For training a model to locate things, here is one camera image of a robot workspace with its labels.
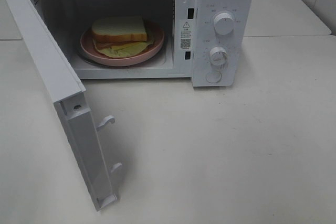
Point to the round white door button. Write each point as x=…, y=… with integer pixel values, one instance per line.
x=213, y=77

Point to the upper white power knob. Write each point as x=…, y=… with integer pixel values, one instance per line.
x=224, y=22

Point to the pink round plate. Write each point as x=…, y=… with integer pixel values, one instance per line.
x=155, y=35

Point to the white microwave door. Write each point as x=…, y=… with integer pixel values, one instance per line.
x=67, y=94

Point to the lower white timer knob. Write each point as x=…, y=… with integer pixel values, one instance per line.
x=218, y=56

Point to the toast sandwich with cheese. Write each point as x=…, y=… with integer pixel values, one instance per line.
x=121, y=37

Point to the glass microwave turntable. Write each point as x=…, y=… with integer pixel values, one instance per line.
x=159, y=60

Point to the white microwave oven body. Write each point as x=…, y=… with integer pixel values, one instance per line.
x=189, y=34

